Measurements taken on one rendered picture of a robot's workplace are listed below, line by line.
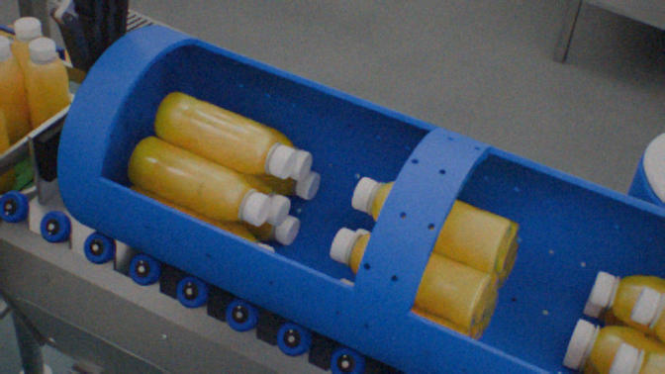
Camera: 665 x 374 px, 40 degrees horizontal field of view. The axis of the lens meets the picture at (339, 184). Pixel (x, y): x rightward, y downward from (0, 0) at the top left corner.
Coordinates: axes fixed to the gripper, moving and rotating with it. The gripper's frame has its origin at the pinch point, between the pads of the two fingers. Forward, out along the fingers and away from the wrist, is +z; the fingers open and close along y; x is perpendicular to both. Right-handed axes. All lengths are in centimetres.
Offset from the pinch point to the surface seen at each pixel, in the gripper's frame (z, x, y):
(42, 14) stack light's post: 23, -47, -38
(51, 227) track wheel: 19.2, -3.0, 9.0
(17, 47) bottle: 11.3, -28.4, -13.6
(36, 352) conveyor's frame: 104, -46, -21
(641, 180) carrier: 14, 65, -41
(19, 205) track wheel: 18.7, -9.2, 8.4
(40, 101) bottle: 16.3, -21.1, -9.6
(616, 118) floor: 116, 48, -220
